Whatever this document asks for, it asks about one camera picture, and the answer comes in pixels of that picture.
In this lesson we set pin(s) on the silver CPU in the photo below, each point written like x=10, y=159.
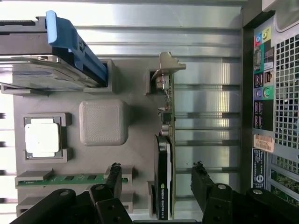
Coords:
x=42, y=137

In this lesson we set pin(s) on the green RAM stick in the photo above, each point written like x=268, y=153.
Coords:
x=70, y=180

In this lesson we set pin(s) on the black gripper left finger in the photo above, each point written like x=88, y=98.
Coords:
x=109, y=205

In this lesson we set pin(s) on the open dark PC case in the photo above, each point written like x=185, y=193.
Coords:
x=287, y=93

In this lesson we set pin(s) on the hard disk with blue carrier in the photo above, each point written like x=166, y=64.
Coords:
x=70, y=39

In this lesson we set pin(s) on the grey parts rack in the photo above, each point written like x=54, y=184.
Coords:
x=142, y=149

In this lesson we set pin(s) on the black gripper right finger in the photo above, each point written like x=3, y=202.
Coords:
x=217, y=203

